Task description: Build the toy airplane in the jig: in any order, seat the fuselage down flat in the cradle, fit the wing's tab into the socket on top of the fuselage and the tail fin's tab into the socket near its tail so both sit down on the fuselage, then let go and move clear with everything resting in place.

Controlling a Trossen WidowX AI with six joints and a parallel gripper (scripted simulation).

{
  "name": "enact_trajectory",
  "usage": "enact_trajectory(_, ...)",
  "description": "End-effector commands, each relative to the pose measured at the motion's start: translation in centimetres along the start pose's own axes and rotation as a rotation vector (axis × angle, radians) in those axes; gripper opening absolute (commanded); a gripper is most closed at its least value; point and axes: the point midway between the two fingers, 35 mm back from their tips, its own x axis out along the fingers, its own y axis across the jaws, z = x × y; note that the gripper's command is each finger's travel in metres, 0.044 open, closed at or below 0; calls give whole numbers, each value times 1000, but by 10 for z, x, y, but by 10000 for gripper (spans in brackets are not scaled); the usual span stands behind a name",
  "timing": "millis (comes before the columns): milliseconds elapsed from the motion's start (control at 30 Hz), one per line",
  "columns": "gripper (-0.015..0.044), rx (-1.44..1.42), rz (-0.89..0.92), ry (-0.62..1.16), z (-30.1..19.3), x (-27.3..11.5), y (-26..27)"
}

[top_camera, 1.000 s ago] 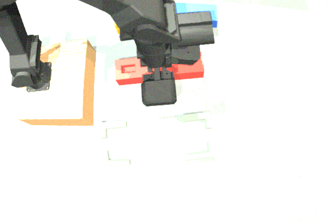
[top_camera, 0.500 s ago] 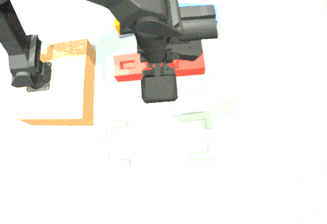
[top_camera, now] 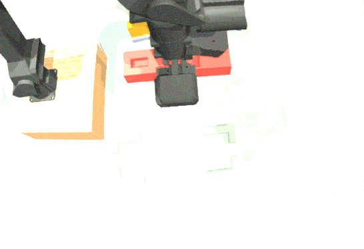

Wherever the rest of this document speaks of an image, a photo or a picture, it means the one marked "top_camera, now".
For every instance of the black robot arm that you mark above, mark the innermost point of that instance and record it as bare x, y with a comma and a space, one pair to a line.
168, 21

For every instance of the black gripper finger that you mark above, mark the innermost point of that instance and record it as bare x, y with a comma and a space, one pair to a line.
161, 71

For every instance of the yellow block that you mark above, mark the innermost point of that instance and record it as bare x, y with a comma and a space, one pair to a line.
138, 29

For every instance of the red long block with slots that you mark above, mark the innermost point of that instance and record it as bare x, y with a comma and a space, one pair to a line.
140, 66

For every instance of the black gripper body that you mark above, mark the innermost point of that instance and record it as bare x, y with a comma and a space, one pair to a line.
179, 86

